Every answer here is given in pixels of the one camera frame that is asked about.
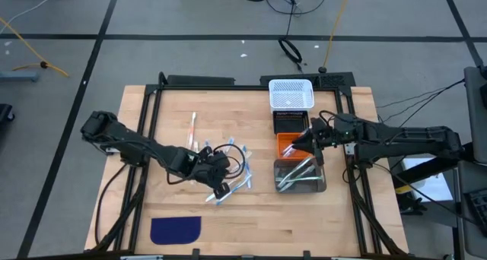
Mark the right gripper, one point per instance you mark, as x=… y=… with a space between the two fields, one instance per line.
x=319 y=157

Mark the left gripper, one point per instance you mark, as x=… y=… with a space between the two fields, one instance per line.
x=221 y=191

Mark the green toothbrush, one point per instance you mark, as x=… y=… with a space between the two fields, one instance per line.
x=298 y=179
x=316 y=179
x=295 y=170

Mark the clear plastic toothbrush packaging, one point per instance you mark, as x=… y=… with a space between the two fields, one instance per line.
x=231 y=144

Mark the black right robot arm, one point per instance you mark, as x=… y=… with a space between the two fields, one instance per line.
x=399 y=136

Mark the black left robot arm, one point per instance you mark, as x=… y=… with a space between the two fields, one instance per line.
x=125 y=138

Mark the black plastic basket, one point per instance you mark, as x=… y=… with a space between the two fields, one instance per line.
x=291 y=125

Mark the orange plastic basket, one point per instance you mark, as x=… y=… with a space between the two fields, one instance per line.
x=282 y=139

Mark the clear grey plastic bin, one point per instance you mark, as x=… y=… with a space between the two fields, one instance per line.
x=304 y=188

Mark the white perforated plastic basket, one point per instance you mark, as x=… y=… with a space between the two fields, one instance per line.
x=291 y=96

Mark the black perforated box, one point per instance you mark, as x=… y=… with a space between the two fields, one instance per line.
x=335 y=80

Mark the navy blue cloth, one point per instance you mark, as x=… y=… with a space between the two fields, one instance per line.
x=175 y=231

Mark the black floor puck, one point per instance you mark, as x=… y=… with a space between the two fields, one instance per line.
x=323 y=69

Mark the black flat box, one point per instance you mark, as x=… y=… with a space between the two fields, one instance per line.
x=201 y=80

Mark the black and yellow tool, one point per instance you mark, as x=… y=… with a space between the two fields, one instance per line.
x=412 y=205

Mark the white floor sheet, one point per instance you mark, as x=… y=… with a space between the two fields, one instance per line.
x=433 y=188

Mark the black keyboard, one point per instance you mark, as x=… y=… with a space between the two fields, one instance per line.
x=479 y=210

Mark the black caster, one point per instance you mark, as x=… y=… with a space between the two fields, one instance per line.
x=5 y=113

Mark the grey stand foot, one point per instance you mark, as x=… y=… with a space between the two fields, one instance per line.
x=19 y=76

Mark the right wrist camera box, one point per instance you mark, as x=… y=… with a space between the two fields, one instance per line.
x=331 y=134

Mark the black frame corner clamp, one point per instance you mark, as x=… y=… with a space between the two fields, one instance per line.
x=196 y=253
x=161 y=77
x=306 y=254

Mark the silver metal bracket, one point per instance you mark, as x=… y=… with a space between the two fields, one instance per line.
x=141 y=257

